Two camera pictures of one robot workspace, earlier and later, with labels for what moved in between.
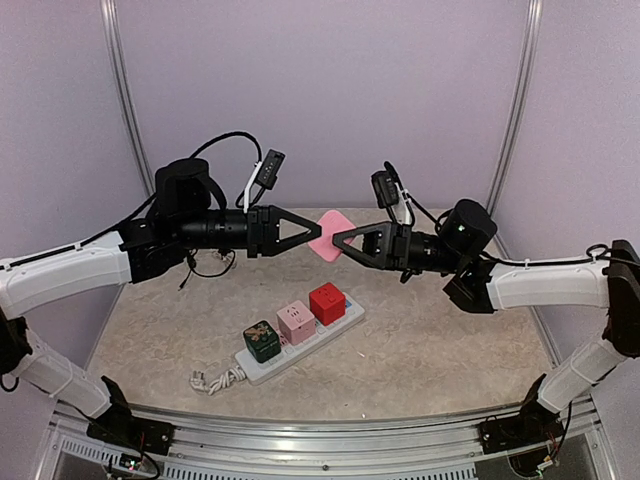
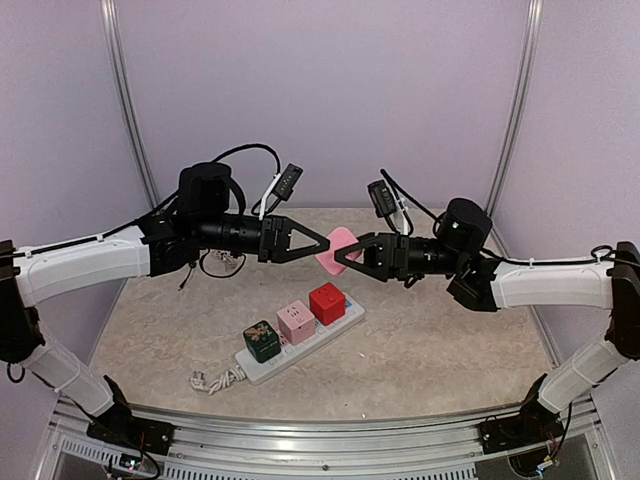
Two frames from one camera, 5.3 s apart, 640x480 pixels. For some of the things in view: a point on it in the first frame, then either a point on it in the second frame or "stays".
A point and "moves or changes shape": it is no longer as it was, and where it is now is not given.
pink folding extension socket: x=330 y=222 moves or changes shape
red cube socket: x=327 y=302 stays
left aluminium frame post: x=108 y=15 stays
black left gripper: x=259 y=242 → x=270 y=251
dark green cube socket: x=262 y=341 stays
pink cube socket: x=296 y=322 stays
